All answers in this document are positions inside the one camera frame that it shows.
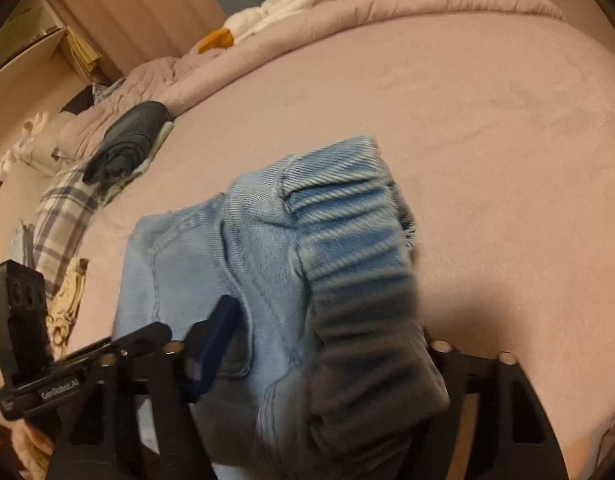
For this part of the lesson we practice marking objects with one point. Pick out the small white plush toy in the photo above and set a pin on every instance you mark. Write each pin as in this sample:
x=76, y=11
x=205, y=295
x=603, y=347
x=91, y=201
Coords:
x=17, y=145

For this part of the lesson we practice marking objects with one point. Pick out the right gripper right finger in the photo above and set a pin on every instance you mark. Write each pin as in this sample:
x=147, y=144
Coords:
x=513, y=437

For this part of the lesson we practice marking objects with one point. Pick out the beige headboard shelf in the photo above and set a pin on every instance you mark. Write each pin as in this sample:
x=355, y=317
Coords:
x=32, y=34

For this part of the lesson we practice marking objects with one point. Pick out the light blue denim pants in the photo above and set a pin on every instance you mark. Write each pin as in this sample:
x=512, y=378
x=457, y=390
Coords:
x=330, y=369

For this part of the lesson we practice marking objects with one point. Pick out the cream printed folded garment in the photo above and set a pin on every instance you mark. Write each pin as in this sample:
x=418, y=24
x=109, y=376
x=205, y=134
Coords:
x=64, y=307

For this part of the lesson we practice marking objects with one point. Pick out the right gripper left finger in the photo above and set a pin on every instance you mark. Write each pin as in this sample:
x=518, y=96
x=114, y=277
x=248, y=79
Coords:
x=132, y=417

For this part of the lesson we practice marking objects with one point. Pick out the pink curtain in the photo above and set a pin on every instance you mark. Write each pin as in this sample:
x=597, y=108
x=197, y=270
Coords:
x=127, y=33

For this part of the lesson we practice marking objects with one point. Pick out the folded dark denim jeans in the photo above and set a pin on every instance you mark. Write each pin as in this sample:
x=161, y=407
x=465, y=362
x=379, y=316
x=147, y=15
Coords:
x=127, y=143

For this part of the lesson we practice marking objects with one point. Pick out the small folded light denim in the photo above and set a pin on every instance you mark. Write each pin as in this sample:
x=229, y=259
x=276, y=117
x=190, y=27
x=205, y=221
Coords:
x=21, y=245

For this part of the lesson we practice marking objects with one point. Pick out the blue plaid pillow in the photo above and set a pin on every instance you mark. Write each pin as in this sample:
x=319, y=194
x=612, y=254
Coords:
x=64, y=211

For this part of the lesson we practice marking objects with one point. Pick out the pink quilted comforter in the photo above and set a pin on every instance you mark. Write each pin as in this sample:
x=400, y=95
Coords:
x=181, y=83

